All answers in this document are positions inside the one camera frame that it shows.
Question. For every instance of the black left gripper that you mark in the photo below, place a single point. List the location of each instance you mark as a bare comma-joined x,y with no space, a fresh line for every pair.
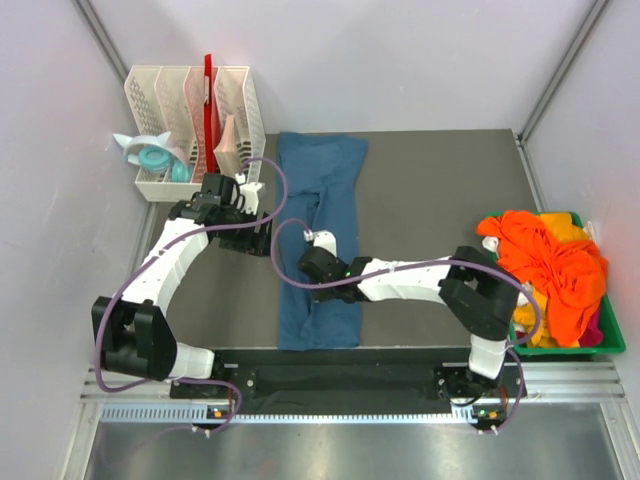
253,243

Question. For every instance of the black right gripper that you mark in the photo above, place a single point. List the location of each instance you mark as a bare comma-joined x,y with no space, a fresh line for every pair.
322,296

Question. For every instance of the blue t shirt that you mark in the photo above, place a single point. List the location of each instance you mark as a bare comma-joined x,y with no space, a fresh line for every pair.
321,173

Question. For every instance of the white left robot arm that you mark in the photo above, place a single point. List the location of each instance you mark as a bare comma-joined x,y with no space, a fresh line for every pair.
131,330

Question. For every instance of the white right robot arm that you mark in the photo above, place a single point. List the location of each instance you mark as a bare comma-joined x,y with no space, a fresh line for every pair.
480,294

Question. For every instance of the beige book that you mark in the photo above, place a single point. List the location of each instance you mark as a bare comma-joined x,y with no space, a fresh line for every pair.
226,152

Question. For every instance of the teal cat ear headphones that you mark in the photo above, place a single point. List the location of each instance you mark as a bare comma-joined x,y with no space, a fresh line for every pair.
156,154

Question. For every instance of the white file organizer rack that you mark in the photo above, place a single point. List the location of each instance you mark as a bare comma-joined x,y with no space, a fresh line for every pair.
171,98

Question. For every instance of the red folder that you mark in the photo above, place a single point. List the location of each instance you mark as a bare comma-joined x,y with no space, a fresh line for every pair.
210,111

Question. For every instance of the white t shirt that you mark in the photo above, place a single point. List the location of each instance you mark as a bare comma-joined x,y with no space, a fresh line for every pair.
490,243

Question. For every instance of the orange t shirt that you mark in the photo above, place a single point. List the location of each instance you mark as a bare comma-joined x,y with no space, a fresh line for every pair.
562,265

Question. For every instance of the magenta t shirt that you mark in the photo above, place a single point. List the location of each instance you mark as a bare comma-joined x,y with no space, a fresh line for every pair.
592,336

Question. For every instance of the green plastic basket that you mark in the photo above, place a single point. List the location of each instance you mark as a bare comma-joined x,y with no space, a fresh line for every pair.
613,342

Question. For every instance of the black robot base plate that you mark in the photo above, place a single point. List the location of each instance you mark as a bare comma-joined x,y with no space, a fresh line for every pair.
390,380

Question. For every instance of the aluminium frame post left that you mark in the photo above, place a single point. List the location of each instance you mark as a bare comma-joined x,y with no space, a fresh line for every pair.
99,32

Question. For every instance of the aluminium frame post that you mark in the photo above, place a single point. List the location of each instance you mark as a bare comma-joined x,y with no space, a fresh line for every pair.
99,32
578,43

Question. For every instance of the grey slotted cable duct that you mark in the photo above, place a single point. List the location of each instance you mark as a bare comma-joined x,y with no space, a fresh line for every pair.
201,414

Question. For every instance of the aluminium frame post right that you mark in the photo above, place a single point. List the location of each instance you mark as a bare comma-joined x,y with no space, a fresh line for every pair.
578,43

